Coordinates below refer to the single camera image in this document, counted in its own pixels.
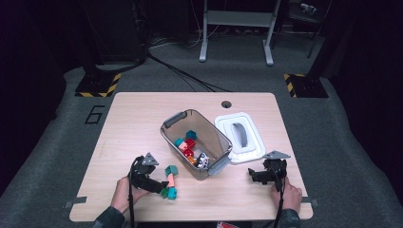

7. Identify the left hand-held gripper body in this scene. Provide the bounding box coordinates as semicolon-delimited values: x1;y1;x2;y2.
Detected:
127;152;160;191

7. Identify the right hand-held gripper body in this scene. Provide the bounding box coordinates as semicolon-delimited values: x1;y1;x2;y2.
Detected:
262;150;292;193

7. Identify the teal toy block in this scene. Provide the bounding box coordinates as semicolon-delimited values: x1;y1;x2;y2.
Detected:
164;164;179;178

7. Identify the white toy car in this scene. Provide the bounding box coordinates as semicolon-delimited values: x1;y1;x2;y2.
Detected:
195;152;210;169

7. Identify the white lid with grey handle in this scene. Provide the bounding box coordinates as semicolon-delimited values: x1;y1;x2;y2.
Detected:
214;111;267;165

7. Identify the grey translucent storage box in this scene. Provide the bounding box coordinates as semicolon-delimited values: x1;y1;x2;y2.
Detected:
160;108;234;181

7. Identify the person's left hand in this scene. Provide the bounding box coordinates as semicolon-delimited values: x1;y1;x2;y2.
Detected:
110;176;150;214

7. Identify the person's right hand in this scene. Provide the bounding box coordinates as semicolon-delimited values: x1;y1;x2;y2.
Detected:
270;177;303;213

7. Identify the grey table clamp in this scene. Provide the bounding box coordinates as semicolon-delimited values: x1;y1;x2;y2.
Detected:
301;197;319;209
63;196;87;209

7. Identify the black striped stand base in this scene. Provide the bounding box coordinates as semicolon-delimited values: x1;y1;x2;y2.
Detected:
74;72;123;98
283;73;330;99

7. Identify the black stand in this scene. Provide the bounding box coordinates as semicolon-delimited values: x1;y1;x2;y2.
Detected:
286;0;332;60

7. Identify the black cabinet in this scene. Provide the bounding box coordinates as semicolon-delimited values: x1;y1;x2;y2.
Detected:
82;0;149;65

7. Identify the grey device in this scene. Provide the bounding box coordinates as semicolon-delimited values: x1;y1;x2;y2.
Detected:
298;2;318;16

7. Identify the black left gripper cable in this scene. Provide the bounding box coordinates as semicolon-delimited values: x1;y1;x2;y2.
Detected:
127;155;144;228

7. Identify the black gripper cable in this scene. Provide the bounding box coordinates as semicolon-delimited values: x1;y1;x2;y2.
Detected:
127;155;144;228
271;164;286;228

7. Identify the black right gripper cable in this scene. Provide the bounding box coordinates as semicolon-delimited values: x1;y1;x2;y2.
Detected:
271;164;286;228

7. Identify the black floor cable bundle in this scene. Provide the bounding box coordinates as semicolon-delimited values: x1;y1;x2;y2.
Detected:
146;52;232;93

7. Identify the white floor cable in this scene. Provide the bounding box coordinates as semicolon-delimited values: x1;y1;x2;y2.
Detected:
148;29;204;50

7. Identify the white metal stand frame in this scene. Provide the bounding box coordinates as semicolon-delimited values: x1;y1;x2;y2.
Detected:
199;0;282;67

